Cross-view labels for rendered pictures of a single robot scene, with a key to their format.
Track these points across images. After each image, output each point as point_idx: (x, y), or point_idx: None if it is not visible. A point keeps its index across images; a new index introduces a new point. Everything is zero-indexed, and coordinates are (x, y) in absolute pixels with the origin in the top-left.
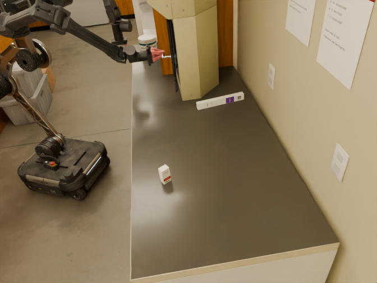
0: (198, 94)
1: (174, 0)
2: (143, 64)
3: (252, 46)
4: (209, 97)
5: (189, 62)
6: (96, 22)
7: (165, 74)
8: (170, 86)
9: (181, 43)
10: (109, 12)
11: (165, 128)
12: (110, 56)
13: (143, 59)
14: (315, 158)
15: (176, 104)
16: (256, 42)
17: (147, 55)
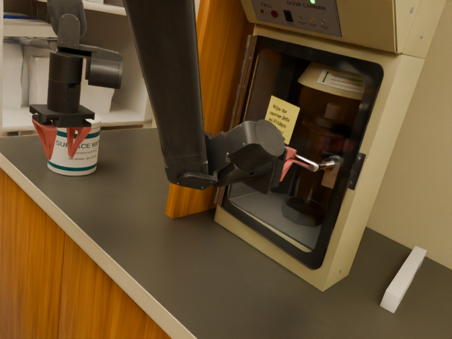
0: (350, 264)
1: (425, 0)
2: (79, 190)
3: (408, 148)
4: (362, 270)
5: (372, 182)
6: None
7: (178, 217)
8: (232, 249)
9: (384, 128)
10: (64, 12)
11: None
12: (177, 161)
13: (260, 175)
14: None
15: (323, 305)
16: (439, 140)
17: (276, 160)
